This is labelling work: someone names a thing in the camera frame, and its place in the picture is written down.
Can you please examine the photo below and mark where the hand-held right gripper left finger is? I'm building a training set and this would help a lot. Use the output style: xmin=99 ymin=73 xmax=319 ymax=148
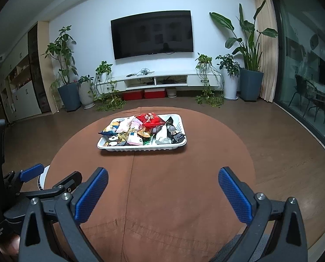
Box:
xmin=19 ymin=167 xmax=109 ymax=262

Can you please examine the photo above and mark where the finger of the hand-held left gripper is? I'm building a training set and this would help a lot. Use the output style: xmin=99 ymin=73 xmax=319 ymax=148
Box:
xmin=21 ymin=171 xmax=83 ymax=201
xmin=3 ymin=164 xmax=44 ymax=194

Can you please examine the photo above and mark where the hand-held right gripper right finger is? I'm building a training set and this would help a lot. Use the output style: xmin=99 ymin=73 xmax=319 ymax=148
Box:
xmin=218 ymin=166 xmax=308 ymax=262

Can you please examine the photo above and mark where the panda print chips packet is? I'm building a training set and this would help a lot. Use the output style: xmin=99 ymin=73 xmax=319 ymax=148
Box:
xmin=106 ymin=137 xmax=125 ymax=146

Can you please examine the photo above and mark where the blue snack packet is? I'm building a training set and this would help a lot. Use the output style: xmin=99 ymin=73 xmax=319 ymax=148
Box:
xmin=98 ymin=124 xmax=120 ymax=137

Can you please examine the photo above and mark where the white plastic tray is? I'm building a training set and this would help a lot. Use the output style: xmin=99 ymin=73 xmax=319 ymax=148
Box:
xmin=97 ymin=114 xmax=187 ymax=152

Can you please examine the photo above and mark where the pink cartoon snack packet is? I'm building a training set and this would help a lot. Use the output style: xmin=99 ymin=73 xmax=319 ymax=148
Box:
xmin=127 ymin=132 xmax=144 ymax=146

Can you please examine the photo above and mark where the plain white pink packet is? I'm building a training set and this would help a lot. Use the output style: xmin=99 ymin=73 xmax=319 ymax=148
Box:
xmin=116 ymin=116 xmax=136 ymax=133

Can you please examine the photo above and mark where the black snack packet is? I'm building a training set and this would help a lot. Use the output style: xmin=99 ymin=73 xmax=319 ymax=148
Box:
xmin=165 ymin=116 xmax=185 ymax=144

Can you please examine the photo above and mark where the red chocolate ball packet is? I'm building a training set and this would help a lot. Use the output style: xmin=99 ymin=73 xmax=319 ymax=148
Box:
xmin=136 ymin=112 xmax=165 ymax=129

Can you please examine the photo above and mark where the leafy tree in blue-grey pot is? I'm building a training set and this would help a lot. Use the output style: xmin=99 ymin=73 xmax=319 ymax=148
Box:
xmin=42 ymin=26 xmax=82 ymax=112

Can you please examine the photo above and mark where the small plant ribbed white pot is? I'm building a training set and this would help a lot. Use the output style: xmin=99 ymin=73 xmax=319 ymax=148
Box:
xmin=76 ymin=75 xmax=96 ymax=109

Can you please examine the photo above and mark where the bushy plant tall white pot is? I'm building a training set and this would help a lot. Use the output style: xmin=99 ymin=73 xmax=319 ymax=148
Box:
xmin=215 ymin=54 xmax=241 ymax=100

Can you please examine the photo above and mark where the large-leaf plant blue-grey pot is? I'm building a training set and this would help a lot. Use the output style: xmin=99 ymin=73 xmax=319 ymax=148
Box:
xmin=209 ymin=0 xmax=279 ymax=101

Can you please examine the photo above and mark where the white television cabinet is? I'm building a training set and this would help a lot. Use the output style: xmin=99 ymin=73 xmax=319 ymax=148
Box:
xmin=108 ymin=72 xmax=223 ymax=92

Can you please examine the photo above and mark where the red storage box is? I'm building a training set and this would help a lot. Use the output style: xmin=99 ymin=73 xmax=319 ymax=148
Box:
xmin=144 ymin=89 xmax=167 ymax=99

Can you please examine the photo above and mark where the trailing pothos plant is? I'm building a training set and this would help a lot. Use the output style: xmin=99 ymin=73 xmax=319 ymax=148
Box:
xmin=93 ymin=61 xmax=127 ymax=112
xmin=194 ymin=52 xmax=224 ymax=107

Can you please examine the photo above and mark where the black patio chair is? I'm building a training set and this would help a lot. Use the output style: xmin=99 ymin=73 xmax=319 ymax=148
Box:
xmin=289 ymin=74 xmax=316 ymax=116

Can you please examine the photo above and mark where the glass sliding door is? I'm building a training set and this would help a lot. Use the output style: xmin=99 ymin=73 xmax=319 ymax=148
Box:
xmin=272 ymin=0 xmax=325 ymax=164

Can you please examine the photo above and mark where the beige curtain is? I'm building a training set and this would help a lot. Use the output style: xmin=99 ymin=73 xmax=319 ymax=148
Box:
xmin=252 ymin=0 xmax=279 ymax=103

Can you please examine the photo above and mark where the wall-mounted black television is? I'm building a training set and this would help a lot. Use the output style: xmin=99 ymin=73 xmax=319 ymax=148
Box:
xmin=110 ymin=10 xmax=194 ymax=60

